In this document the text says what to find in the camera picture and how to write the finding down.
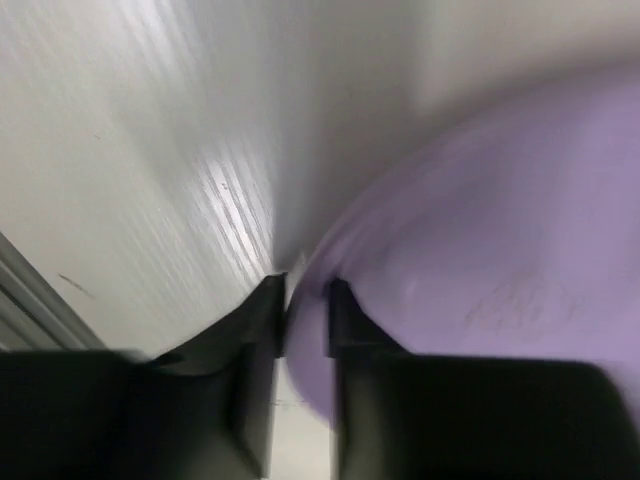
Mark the purple plastic plate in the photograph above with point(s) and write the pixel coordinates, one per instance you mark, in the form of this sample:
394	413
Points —
514	234

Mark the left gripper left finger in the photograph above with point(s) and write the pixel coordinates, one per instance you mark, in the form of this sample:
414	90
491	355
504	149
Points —
199	411

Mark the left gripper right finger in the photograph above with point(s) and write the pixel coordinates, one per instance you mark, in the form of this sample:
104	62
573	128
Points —
399	415

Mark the aluminium rail front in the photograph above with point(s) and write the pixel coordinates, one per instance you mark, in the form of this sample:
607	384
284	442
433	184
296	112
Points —
33	315

